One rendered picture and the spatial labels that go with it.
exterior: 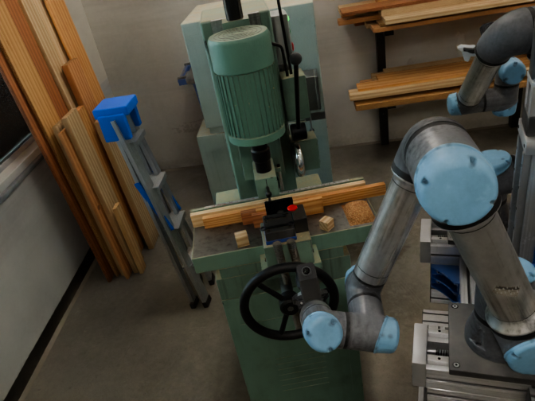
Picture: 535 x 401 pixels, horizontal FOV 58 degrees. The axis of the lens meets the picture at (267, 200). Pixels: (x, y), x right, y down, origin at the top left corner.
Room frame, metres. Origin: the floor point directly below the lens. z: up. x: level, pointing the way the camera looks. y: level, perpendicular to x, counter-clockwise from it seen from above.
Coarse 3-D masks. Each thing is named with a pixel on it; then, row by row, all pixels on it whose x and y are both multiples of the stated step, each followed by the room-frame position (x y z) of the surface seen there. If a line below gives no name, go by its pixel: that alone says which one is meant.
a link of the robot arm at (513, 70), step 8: (504, 64) 1.45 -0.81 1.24; (512, 64) 1.43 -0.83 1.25; (520, 64) 1.42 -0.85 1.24; (504, 72) 1.43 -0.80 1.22; (512, 72) 1.42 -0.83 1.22; (520, 72) 1.42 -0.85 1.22; (496, 80) 1.48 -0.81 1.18; (504, 80) 1.43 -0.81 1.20; (512, 80) 1.42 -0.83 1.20; (520, 80) 1.42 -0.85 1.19
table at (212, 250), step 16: (336, 208) 1.34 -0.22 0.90; (240, 224) 1.36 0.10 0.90; (336, 224) 1.25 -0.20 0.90; (368, 224) 1.22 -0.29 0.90; (208, 240) 1.31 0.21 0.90; (224, 240) 1.29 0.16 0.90; (256, 240) 1.25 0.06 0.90; (320, 240) 1.22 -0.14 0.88; (336, 240) 1.22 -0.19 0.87; (352, 240) 1.22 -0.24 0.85; (192, 256) 1.24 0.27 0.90; (208, 256) 1.22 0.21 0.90; (224, 256) 1.22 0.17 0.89; (240, 256) 1.22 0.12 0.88; (256, 256) 1.22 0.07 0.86
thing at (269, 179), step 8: (272, 160) 1.45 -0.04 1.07; (272, 168) 1.39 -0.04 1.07; (256, 176) 1.36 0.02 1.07; (264, 176) 1.35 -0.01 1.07; (272, 176) 1.34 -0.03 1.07; (256, 184) 1.34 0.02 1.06; (264, 184) 1.33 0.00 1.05; (272, 184) 1.33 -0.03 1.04; (264, 192) 1.33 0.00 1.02; (272, 192) 1.33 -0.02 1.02
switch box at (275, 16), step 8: (272, 16) 1.66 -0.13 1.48; (272, 24) 1.65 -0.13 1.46; (280, 24) 1.65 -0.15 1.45; (288, 24) 1.66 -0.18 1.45; (280, 32) 1.65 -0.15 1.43; (288, 32) 1.65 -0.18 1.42; (280, 40) 1.65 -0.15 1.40; (288, 40) 1.65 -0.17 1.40; (288, 48) 1.65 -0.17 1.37; (280, 56) 1.65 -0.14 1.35
